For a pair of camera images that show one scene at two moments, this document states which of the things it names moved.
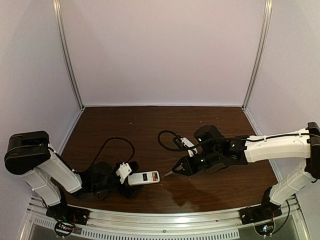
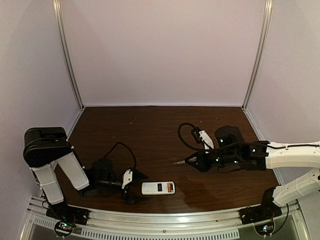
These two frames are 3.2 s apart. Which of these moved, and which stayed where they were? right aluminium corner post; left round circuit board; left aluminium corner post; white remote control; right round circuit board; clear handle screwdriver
Moved: white remote control; clear handle screwdriver
Stayed: left round circuit board; right aluminium corner post; left aluminium corner post; right round circuit board
